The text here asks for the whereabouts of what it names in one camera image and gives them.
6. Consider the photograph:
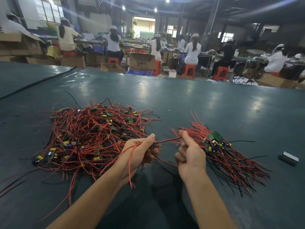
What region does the person's right forearm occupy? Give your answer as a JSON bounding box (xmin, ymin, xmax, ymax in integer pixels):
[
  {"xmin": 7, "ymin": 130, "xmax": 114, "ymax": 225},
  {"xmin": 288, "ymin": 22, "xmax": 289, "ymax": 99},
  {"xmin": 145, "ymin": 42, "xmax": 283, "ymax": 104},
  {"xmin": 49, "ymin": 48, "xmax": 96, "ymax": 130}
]
[{"xmin": 183, "ymin": 175, "xmax": 238, "ymax": 229}]

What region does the pile of red-wired boards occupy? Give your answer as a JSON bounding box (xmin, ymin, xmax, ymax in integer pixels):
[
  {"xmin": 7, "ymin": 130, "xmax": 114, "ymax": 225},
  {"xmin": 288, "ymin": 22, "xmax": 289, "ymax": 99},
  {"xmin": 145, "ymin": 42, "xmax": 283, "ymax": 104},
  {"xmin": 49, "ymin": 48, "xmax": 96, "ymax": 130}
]
[{"xmin": 0, "ymin": 100, "xmax": 165, "ymax": 220}]

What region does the person's left forearm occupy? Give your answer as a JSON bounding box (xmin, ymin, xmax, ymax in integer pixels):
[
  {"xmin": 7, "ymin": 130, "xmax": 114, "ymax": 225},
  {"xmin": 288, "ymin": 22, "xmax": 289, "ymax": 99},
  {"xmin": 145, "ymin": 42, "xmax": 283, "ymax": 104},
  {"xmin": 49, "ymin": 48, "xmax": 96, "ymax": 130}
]
[{"xmin": 47, "ymin": 169, "xmax": 129, "ymax": 229}]

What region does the yellow sack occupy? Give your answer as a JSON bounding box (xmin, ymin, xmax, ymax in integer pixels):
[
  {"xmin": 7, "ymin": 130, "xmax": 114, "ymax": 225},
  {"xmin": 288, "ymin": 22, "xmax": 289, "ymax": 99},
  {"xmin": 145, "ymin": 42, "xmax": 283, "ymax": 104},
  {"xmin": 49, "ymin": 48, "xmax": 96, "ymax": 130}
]
[{"xmin": 47, "ymin": 45, "xmax": 62, "ymax": 59}]

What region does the small black grey block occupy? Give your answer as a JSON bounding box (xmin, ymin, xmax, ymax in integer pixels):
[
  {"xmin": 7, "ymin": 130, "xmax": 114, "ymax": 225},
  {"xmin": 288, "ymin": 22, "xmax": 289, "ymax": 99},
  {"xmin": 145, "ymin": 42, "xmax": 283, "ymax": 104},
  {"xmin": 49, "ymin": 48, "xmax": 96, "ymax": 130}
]
[{"xmin": 279, "ymin": 151, "xmax": 299, "ymax": 166}]

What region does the dark green table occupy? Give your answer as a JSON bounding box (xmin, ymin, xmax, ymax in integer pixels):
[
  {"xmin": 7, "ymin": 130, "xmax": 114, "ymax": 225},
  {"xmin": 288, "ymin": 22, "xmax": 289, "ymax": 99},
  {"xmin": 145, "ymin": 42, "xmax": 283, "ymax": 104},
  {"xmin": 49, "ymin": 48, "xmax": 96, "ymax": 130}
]
[{"xmin": 0, "ymin": 62, "xmax": 305, "ymax": 229}]

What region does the person's right hand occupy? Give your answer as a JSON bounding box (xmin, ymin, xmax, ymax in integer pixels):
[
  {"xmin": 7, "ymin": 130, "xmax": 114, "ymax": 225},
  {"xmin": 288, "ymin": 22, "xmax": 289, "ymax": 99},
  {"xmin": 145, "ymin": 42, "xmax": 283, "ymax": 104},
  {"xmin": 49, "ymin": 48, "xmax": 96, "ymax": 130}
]
[{"xmin": 174, "ymin": 130, "xmax": 207, "ymax": 184}]

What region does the heap of black white items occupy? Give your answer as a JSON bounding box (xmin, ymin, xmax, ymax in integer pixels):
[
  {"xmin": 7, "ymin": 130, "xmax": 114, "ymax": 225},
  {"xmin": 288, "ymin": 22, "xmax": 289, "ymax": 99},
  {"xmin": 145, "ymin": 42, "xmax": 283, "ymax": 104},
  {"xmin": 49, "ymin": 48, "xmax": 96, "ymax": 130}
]
[{"xmin": 232, "ymin": 76, "xmax": 259, "ymax": 86}]

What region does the blue plastic crate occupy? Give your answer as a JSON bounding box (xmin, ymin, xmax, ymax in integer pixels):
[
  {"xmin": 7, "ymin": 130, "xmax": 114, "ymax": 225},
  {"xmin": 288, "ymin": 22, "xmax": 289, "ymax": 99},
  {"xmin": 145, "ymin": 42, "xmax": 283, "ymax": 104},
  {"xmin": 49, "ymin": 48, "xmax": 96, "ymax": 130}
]
[{"xmin": 127, "ymin": 69, "xmax": 154, "ymax": 76}]

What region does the grid window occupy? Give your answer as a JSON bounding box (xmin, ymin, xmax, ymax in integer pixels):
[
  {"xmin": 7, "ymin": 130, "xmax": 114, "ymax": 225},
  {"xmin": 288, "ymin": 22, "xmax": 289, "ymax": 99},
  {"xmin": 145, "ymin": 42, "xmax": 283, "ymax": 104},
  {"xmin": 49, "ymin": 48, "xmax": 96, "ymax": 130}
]
[{"xmin": 35, "ymin": 0, "xmax": 65, "ymax": 23}]

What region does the red wire with yellow connector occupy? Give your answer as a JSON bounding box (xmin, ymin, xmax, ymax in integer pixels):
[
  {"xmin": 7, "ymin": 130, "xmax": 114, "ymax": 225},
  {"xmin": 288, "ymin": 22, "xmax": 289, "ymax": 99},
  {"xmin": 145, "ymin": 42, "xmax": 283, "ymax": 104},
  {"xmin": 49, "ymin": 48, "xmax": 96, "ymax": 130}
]
[{"xmin": 128, "ymin": 136, "xmax": 183, "ymax": 189}]

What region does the large open cardboard box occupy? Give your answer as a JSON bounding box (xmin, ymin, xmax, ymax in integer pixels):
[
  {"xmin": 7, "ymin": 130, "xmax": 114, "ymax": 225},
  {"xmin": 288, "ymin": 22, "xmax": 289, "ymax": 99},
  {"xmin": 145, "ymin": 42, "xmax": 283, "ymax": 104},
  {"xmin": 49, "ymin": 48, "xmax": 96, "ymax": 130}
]
[{"xmin": 0, "ymin": 33, "xmax": 44, "ymax": 56}]

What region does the sorted bundle of wired boards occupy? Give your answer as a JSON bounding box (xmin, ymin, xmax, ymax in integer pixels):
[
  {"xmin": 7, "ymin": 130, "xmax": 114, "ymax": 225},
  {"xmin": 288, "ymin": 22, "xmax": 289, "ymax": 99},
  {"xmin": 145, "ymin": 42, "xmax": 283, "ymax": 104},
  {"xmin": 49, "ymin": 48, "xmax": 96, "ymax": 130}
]
[{"xmin": 173, "ymin": 111, "xmax": 272, "ymax": 196}]

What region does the person's left hand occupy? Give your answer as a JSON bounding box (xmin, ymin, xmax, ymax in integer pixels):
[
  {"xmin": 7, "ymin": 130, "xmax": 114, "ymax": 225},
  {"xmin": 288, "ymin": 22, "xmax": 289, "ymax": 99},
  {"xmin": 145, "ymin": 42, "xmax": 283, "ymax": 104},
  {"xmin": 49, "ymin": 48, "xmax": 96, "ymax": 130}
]
[{"xmin": 114, "ymin": 133, "xmax": 161, "ymax": 185}]

